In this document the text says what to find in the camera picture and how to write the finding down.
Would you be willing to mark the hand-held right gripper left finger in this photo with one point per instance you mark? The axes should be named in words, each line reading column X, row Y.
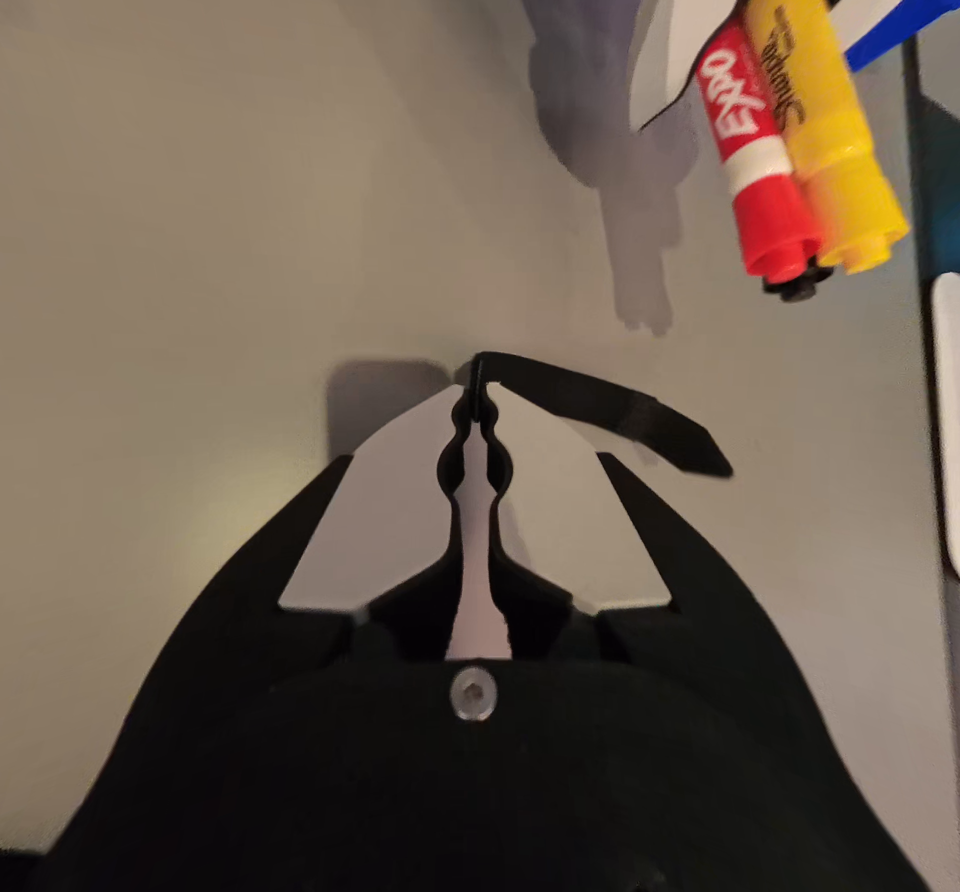
column 382, row 532

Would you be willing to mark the red dry erase marker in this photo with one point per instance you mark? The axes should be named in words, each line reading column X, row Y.
column 765, row 209

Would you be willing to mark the black dry erase marker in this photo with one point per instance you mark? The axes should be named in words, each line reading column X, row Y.
column 799, row 290

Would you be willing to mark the white sign holder base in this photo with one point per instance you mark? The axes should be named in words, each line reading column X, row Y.
column 949, row 419

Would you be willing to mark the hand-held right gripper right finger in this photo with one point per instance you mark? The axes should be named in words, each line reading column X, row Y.
column 577, row 532

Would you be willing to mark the yellow highlighter marker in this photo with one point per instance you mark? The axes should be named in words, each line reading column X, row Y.
column 825, row 104

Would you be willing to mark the blue plastic bin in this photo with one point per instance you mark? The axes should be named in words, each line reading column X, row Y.
column 922, row 14

